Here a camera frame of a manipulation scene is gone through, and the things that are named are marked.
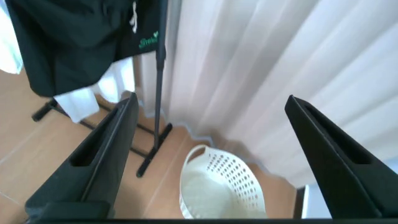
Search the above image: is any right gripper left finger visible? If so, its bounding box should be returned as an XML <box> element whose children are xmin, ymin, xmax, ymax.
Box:
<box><xmin>24</xmin><ymin>92</ymin><xmax>141</xmax><ymax>220</ymax></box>

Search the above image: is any black garment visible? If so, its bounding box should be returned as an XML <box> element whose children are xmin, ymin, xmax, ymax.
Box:
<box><xmin>5</xmin><ymin>0</ymin><xmax>164</xmax><ymax>98</ymax></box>

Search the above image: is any beige curtain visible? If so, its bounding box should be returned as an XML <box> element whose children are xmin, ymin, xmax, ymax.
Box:
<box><xmin>133</xmin><ymin>0</ymin><xmax>398</xmax><ymax>189</ymax></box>

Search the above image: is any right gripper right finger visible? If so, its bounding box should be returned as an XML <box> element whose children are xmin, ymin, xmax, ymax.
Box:
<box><xmin>284</xmin><ymin>95</ymin><xmax>398</xmax><ymax>220</ymax></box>

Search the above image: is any white laundry basket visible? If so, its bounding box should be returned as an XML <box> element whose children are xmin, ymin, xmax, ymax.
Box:
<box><xmin>178</xmin><ymin>144</ymin><xmax>268</xmax><ymax>220</ymax></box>

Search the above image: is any white printed t-shirt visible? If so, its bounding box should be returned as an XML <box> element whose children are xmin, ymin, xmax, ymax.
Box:
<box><xmin>0</xmin><ymin>2</ymin><xmax>136</xmax><ymax>124</ymax></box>

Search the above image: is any black clothes rack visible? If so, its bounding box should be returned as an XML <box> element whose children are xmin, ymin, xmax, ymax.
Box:
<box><xmin>30</xmin><ymin>0</ymin><xmax>174</xmax><ymax>179</ymax></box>

